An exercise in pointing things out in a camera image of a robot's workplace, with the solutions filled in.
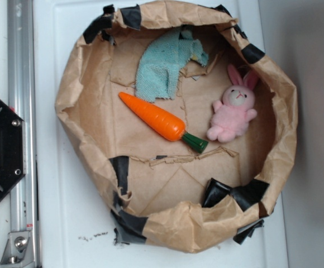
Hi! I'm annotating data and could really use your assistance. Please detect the brown paper bag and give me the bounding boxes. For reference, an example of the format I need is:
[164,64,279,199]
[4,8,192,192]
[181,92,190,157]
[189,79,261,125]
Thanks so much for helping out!
[55,1,298,253]

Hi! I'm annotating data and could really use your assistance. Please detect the pink plush bunny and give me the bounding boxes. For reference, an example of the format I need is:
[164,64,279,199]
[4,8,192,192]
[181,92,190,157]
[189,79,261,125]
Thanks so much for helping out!
[206,64,259,143]

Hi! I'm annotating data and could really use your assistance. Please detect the light blue cloth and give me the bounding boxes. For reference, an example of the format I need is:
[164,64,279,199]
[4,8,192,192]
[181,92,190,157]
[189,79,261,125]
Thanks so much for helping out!
[135,26,209,103]

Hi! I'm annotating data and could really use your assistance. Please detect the aluminium extrusion rail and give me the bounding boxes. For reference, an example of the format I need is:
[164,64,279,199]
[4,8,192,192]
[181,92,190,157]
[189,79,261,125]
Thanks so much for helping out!
[7,1,41,267]

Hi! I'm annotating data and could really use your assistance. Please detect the metal corner bracket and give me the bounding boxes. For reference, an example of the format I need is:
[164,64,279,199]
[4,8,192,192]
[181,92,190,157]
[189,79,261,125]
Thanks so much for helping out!
[0,231,36,268]

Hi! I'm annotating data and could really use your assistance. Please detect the orange toy carrot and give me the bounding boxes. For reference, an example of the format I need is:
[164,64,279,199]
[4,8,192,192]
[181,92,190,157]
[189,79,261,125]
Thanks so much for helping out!
[118,92,208,154]

